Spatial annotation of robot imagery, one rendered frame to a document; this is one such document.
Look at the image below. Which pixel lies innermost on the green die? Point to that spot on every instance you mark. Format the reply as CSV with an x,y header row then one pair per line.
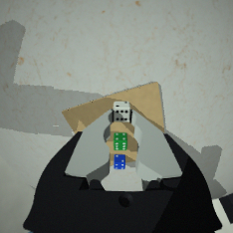
x,y
120,141

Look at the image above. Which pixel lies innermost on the blue die with white pips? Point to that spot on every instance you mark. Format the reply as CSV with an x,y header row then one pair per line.
x,y
119,162

